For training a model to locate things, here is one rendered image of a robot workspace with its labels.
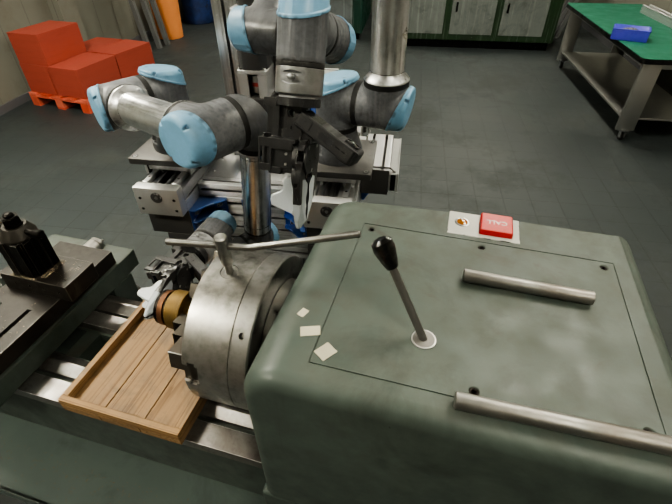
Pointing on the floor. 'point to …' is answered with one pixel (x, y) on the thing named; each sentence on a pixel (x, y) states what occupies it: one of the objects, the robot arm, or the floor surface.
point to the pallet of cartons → (73, 62)
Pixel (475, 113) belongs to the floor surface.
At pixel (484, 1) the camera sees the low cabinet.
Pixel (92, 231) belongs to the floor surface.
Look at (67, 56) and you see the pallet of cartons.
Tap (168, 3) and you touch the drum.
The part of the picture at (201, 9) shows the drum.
